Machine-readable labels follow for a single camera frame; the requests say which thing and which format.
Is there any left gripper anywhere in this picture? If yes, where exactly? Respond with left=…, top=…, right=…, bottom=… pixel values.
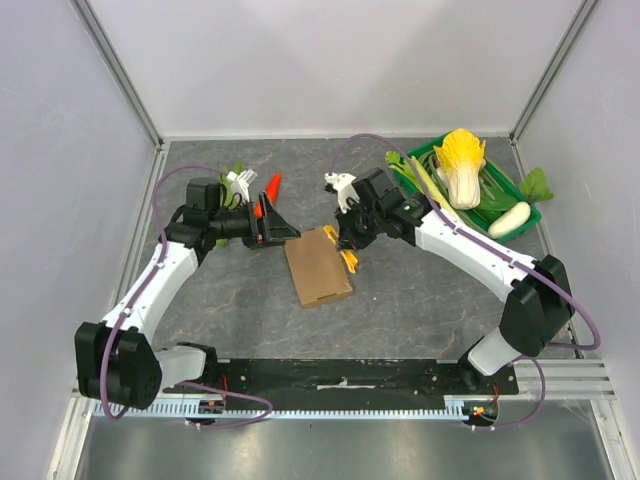
left=210, top=192, right=301, bottom=251

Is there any yellow utility knife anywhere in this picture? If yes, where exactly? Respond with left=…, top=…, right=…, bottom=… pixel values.
left=322, top=225, right=359, bottom=274

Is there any brown cardboard express box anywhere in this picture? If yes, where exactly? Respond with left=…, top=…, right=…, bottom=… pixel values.
left=284, top=227, right=353, bottom=308

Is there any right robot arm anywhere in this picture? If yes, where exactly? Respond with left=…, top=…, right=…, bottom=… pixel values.
left=325, top=168, right=575, bottom=394

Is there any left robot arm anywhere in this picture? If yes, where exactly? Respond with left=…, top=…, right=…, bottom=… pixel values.
left=74, top=178, right=301, bottom=409

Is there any orange carrot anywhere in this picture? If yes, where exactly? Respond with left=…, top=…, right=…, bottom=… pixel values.
left=254, top=172, right=282, bottom=218

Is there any green leafy lettuce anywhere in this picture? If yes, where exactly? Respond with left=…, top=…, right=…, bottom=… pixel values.
left=214, top=159, right=246, bottom=249

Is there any green celery stalk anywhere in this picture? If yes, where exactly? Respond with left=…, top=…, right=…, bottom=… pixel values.
left=385, top=151, right=461, bottom=221

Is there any yellow napa cabbage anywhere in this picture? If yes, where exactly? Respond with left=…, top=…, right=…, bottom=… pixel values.
left=434, top=128, right=486, bottom=210

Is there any green bok choy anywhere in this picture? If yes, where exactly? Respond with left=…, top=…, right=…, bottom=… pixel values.
left=475, top=192, right=519, bottom=223

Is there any green plastic tray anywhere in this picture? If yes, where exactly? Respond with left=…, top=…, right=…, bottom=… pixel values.
left=394, top=136, right=542, bottom=243

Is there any white radish with leaves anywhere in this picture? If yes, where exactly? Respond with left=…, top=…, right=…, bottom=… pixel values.
left=488, top=167, right=554, bottom=239

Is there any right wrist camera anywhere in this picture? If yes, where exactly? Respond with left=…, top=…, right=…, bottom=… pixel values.
left=324, top=173, right=359, bottom=214

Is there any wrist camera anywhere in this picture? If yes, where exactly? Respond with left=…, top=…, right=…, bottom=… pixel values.
left=226, top=169, right=258, bottom=202
left=324, top=173, right=359, bottom=214

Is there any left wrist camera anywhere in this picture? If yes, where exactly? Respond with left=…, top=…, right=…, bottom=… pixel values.
left=226, top=169, right=258, bottom=202

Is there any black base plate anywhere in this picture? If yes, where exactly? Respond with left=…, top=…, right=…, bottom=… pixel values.
left=195, top=358, right=519, bottom=396

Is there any grey slotted cable duct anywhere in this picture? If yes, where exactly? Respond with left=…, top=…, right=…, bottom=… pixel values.
left=92, top=396, right=497, bottom=418

